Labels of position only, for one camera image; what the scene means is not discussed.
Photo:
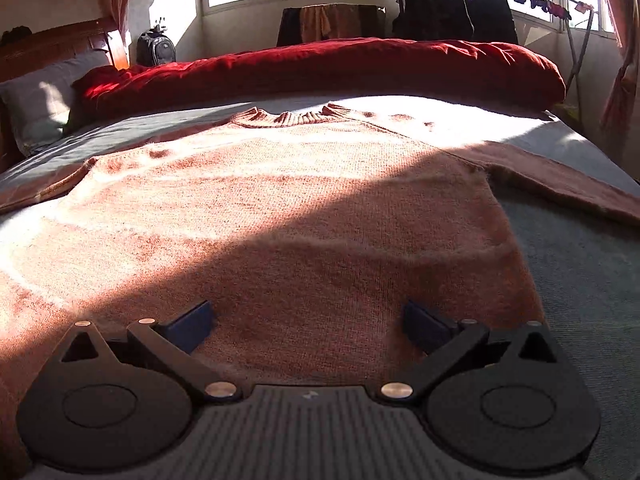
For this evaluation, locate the bed with grey-green sheet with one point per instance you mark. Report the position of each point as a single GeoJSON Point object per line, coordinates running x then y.
{"type": "Point", "coordinates": [575, 270]}

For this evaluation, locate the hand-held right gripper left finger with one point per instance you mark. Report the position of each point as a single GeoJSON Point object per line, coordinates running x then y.
{"type": "Point", "coordinates": [192, 325]}

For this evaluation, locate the orange draped garment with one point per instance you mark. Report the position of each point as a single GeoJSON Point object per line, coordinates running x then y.
{"type": "Point", "coordinates": [327, 22]}

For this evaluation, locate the orange knit sweater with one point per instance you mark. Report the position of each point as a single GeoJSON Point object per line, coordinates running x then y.
{"type": "Point", "coordinates": [300, 200]}

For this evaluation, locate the black backpack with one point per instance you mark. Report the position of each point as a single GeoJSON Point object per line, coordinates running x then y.
{"type": "Point", "coordinates": [156, 50]}

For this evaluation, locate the black jacket with badge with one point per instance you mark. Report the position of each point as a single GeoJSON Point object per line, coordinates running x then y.
{"type": "Point", "coordinates": [430, 10]}

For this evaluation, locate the metal clothes rack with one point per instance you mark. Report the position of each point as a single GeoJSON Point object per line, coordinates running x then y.
{"type": "Point", "coordinates": [580, 55]}

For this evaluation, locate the row of small hanging socks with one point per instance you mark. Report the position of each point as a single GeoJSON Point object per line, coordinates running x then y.
{"type": "Point", "coordinates": [542, 5]}

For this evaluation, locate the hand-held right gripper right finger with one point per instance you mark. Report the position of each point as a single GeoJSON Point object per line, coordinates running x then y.
{"type": "Point", "coordinates": [425, 327]}

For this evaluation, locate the red duvet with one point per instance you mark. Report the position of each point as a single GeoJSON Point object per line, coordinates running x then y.
{"type": "Point", "coordinates": [325, 72]}

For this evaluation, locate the grey pillow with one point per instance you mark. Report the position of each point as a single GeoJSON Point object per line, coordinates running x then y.
{"type": "Point", "coordinates": [40, 100]}

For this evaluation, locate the dark draped garment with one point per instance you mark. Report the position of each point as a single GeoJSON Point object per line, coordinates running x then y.
{"type": "Point", "coordinates": [289, 27]}

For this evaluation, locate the wooden headboard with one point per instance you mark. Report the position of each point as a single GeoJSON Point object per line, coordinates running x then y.
{"type": "Point", "coordinates": [45, 45]}

